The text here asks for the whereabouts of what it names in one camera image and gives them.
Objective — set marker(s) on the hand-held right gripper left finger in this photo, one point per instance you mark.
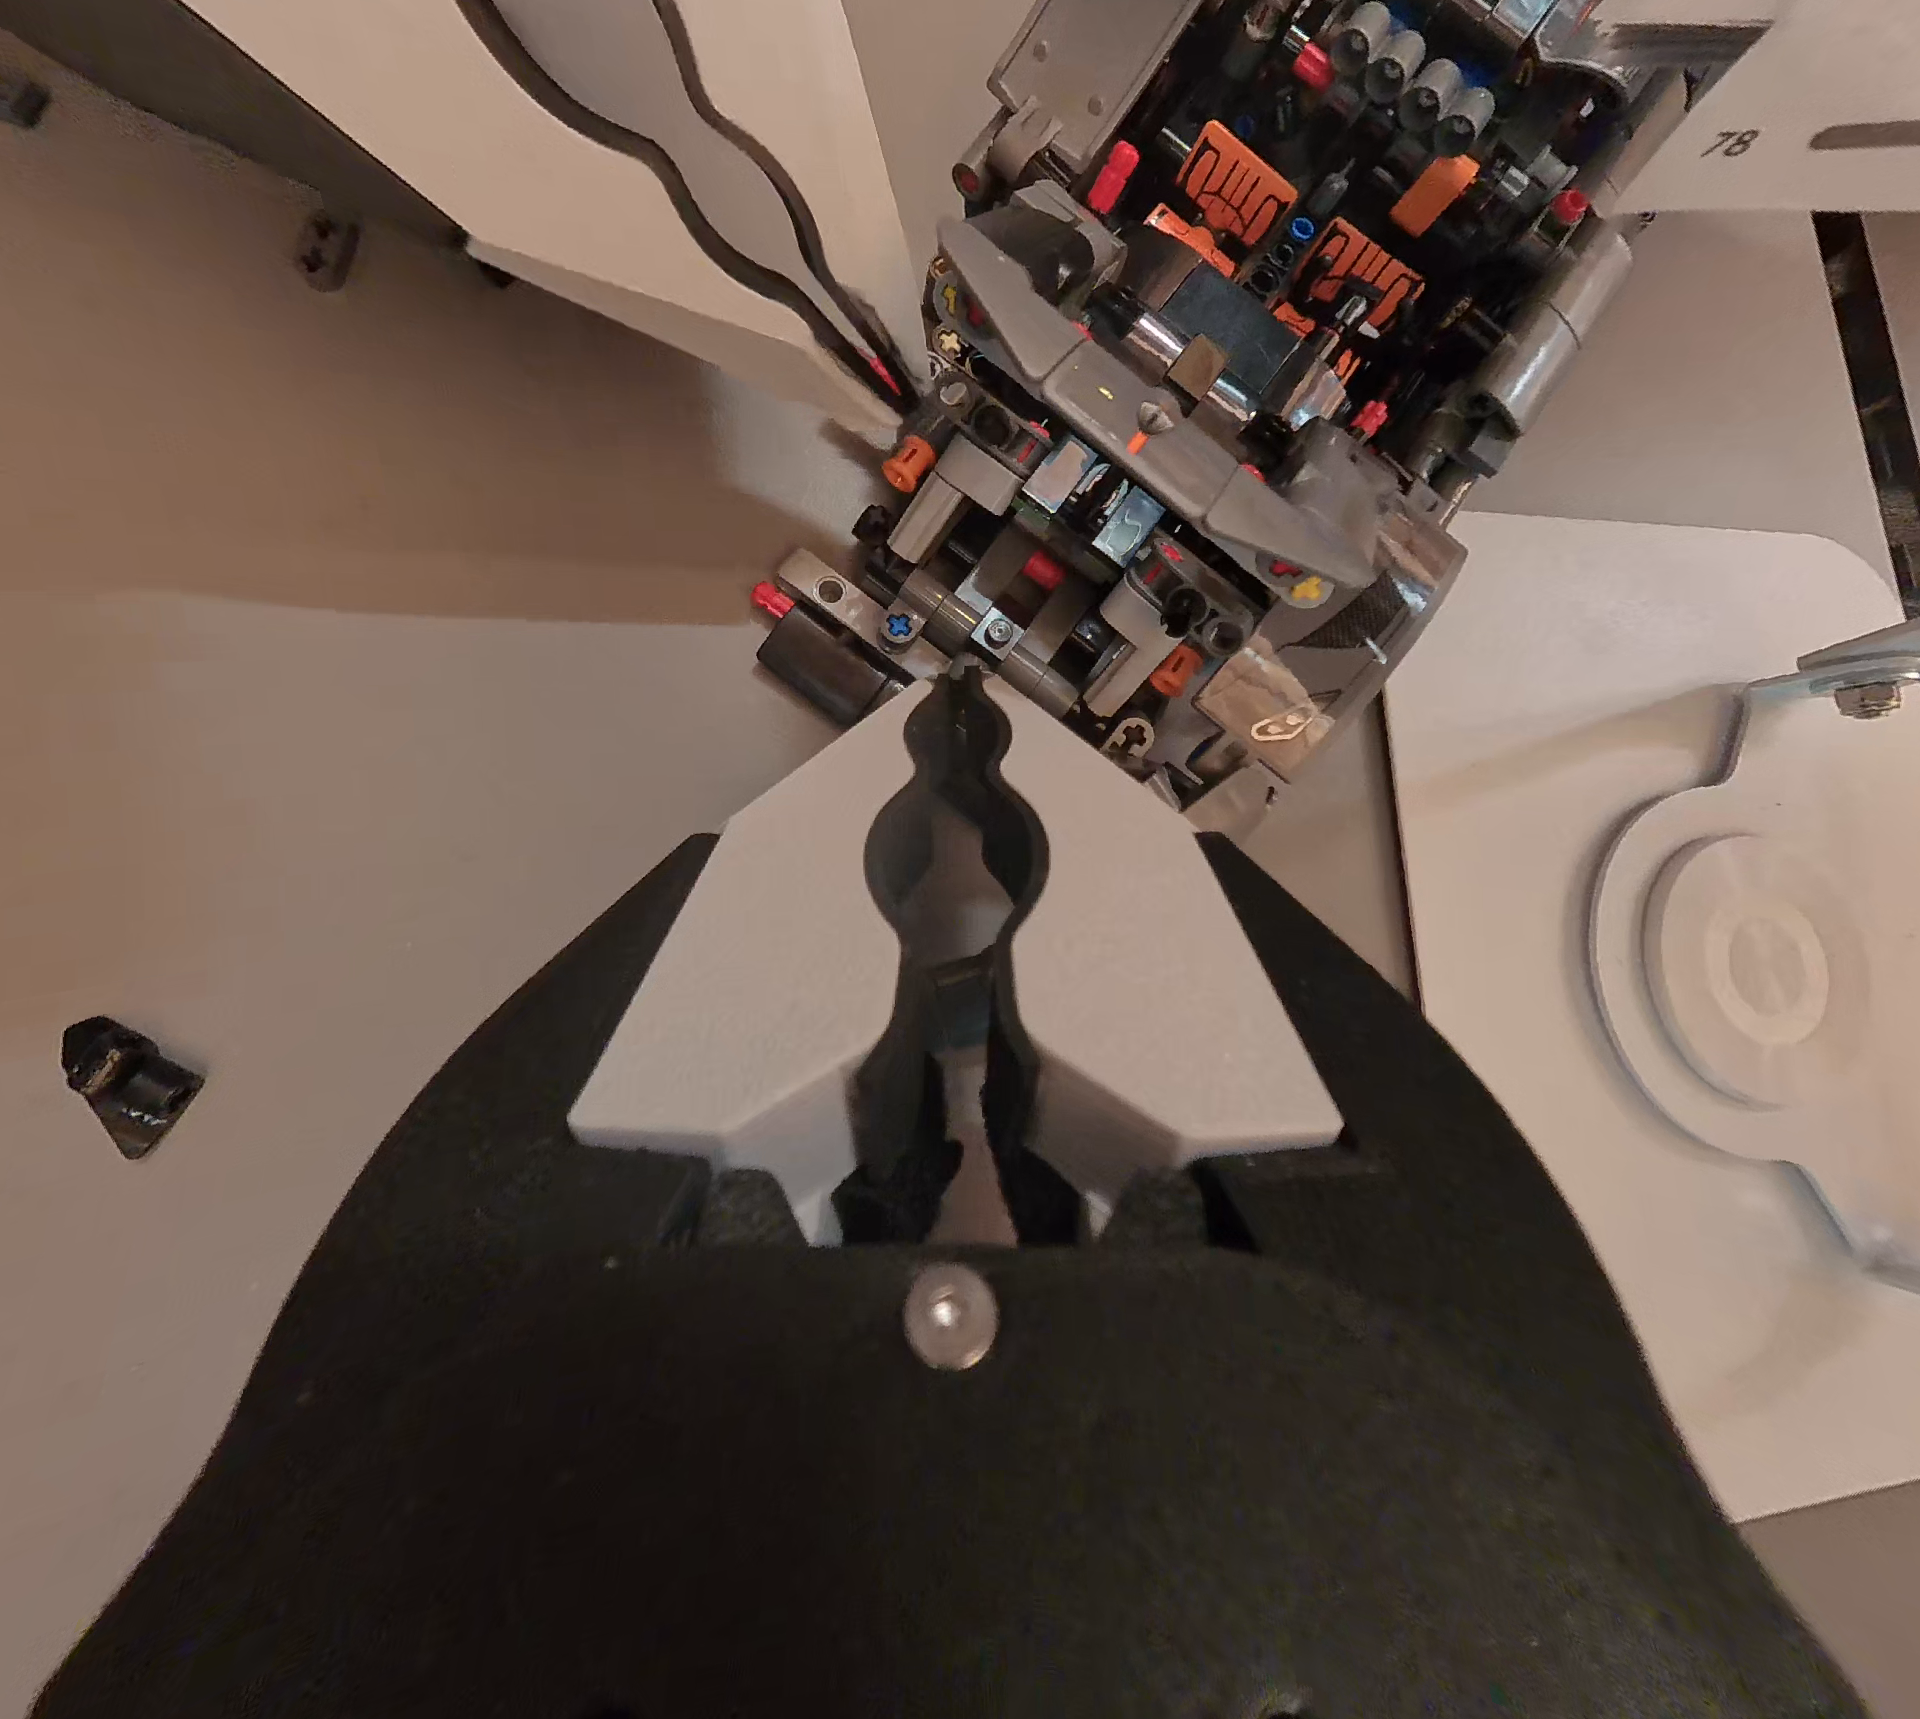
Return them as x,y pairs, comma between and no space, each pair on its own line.
736,999

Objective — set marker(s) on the dark lego beam piece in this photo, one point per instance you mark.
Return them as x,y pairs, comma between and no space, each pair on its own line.
22,100

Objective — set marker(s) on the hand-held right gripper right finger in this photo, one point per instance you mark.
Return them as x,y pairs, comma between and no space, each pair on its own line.
1170,999

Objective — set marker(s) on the lego instruction booklet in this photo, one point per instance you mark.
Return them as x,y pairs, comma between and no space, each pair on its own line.
1800,26

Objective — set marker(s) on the small grey lego block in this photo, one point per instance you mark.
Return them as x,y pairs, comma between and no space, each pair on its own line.
960,999

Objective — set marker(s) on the black lego wedge piece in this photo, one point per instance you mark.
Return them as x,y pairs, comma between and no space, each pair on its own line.
135,1090

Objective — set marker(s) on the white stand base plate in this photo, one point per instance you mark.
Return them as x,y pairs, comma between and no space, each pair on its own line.
1499,849

